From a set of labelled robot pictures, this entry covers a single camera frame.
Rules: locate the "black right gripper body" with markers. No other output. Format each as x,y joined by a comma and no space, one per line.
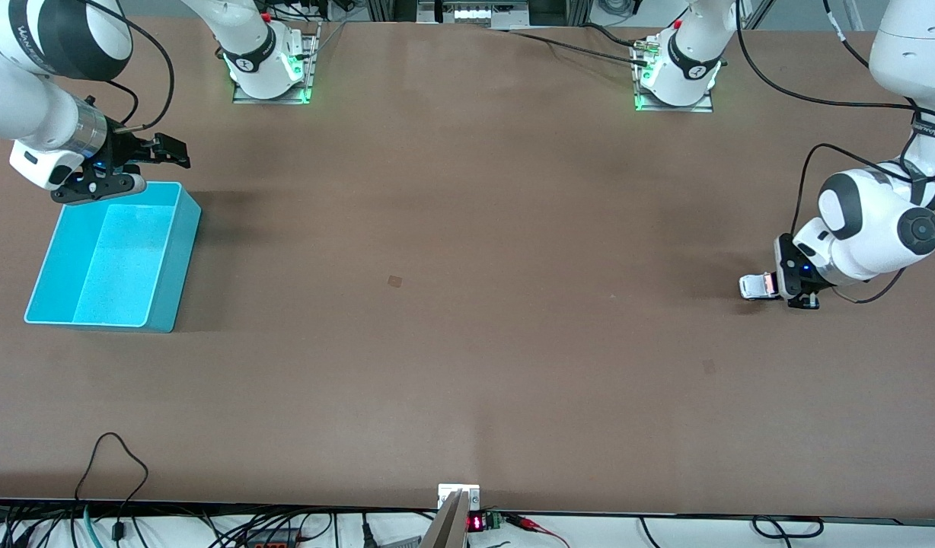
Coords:
122,149

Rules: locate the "white toy jeep black roof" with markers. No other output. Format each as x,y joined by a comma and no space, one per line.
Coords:
755,286

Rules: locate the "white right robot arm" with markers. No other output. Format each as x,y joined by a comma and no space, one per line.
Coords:
26,106

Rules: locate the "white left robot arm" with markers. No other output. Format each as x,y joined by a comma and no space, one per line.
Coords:
879,228

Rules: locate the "cyan plastic bin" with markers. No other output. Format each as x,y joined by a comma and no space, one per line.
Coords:
117,259

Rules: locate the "silver box white ports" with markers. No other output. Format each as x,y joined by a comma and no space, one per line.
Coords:
475,14

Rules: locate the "red digit display module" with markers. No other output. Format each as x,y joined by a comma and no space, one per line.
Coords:
477,523

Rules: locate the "orange black power strip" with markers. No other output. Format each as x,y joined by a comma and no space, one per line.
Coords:
273,542

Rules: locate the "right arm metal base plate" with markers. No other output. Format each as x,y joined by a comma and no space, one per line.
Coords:
313,68

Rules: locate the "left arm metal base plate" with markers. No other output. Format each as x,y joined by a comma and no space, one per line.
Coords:
696,109

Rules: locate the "white mount bracket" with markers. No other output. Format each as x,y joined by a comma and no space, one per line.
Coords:
473,496

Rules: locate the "grey camera mount bar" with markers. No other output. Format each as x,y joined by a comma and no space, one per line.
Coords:
446,525

